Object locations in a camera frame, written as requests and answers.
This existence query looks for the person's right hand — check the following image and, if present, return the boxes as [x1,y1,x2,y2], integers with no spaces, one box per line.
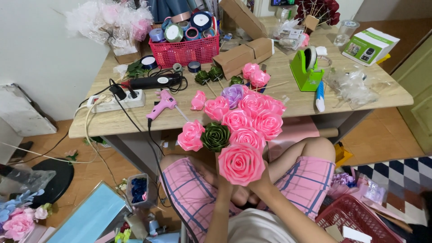
[249,161,272,199]

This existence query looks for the person's left hand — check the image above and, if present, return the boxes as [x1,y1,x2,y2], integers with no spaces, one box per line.
[215,153,237,196]

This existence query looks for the bouquet of pink ribbon roses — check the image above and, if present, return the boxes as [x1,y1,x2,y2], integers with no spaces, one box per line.
[177,85,287,187]

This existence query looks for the dark green ribbon rose large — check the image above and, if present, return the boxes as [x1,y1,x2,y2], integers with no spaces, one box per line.
[200,122,231,153]

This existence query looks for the purple ribbon rose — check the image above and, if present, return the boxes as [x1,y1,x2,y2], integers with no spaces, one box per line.
[221,84,244,109]

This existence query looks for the person's white shirt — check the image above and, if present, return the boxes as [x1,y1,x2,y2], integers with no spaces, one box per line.
[227,207,291,243]

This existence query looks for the person's pink plaid shorts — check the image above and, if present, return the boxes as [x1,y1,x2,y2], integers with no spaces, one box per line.
[160,156,336,243]

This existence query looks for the clear box of blue petals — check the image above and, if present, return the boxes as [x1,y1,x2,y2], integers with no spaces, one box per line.
[126,173,158,209]

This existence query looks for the pink hot glue gun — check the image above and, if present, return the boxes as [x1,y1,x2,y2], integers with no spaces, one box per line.
[146,89,178,122]

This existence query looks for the yellow plastic item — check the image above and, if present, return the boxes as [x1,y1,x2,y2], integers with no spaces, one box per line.
[334,141,354,168]

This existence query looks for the wooden skewer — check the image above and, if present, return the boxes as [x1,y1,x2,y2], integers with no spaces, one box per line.
[250,81,291,92]

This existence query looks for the red plastic crate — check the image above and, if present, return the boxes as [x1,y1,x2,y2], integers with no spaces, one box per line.
[315,194,404,243]

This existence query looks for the pink ribbon rose on stick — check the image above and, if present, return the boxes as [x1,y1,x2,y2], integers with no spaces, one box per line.
[242,63,260,80]
[250,70,271,89]

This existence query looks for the white and blue tube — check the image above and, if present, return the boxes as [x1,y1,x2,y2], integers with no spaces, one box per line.
[315,81,326,113]

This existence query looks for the black heat gun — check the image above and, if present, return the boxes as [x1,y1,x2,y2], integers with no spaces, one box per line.
[121,73,183,90]

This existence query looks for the brown kraft paper box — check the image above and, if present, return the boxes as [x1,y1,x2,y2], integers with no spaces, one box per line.
[212,37,275,80]

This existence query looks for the green tape dispenser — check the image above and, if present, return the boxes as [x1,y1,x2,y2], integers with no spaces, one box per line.
[290,46,325,92]

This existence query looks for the red plastic basket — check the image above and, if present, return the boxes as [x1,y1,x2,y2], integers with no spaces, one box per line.
[149,33,220,69]

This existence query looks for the white power strip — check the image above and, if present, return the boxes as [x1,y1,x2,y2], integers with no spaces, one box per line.
[87,89,146,113]

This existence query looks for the black plug adapter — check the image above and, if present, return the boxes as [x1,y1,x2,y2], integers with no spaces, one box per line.
[109,84,127,101]

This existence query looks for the black ribbon spool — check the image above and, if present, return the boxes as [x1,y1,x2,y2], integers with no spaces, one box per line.
[140,55,158,71]

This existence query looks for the green artificial leaves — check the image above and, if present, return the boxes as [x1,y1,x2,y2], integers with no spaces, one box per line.
[126,60,150,79]

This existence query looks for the heap of clear plastic sleeves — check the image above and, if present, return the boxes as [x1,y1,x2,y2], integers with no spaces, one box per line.
[327,67,381,110]

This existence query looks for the stack of light blue paper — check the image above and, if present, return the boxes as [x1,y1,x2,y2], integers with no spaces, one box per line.
[45,182,128,243]

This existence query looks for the clear tape roll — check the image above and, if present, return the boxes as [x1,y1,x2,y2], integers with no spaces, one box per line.
[317,55,333,69]

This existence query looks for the black and white checkered rug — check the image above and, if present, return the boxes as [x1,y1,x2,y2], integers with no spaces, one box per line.
[342,155,432,227]

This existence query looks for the heap of ribbon spools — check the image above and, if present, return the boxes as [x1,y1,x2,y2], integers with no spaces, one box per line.
[149,11,218,43]

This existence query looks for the plastic bag of supplies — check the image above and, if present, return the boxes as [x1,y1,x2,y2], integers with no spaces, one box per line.
[271,18,310,55]

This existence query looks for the long brown cardboard box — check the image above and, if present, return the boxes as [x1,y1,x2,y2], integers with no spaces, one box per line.
[219,0,269,40]

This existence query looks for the black round stool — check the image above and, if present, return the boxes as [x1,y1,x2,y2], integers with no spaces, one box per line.
[30,157,75,209]

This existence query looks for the clear plastic cup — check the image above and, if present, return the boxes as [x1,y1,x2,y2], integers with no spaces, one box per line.
[334,20,360,47]

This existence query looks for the white and green carton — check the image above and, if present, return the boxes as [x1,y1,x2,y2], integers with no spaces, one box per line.
[342,27,401,67]

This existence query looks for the green door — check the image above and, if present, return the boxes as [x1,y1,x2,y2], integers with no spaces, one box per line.
[391,33,432,156]

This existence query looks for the dark red rose bouquet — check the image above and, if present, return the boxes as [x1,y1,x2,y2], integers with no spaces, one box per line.
[295,0,341,33]

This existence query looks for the heap of clear cellophane wraps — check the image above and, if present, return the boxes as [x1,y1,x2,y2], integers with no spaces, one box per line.
[65,0,154,52]

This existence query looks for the crumpled clear plastic bag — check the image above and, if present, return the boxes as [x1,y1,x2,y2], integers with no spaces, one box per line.
[0,164,57,197]

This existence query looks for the white board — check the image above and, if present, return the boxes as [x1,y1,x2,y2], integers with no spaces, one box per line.
[0,83,58,138]

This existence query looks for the pink and blue artificial flowers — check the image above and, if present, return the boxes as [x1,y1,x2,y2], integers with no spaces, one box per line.
[0,189,53,242]

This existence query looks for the black glue gun cable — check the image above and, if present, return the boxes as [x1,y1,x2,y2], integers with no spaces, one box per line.
[147,118,200,243]

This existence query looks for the white power cable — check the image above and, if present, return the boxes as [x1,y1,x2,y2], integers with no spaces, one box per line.
[0,95,113,165]

